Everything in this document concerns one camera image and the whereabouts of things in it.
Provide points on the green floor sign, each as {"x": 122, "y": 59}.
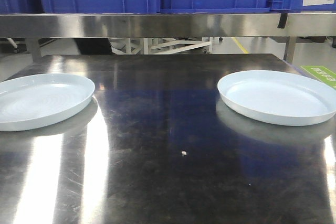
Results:
{"x": 323, "y": 74}

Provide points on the light blue plate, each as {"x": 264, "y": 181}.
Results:
{"x": 277, "y": 97}
{"x": 40, "y": 100}

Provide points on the black tape strip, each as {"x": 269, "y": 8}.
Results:
{"x": 282, "y": 21}

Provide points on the steel shelf leg left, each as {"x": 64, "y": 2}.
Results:
{"x": 33, "y": 47}

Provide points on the steel shelf leg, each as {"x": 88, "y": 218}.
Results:
{"x": 290, "y": 49}
{"x": 33, "y": 47}

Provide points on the dark trousers of person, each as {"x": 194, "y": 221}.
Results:
{"x": 93, "y": 46}

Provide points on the white metal frame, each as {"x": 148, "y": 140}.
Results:
{"x": 159, "y": 46}

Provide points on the steel shelf leg right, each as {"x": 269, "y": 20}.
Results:
{"x": 290, "y": 49}

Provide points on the stainless steel shelf rail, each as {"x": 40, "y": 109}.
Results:
{"x": 176, "y": 25}

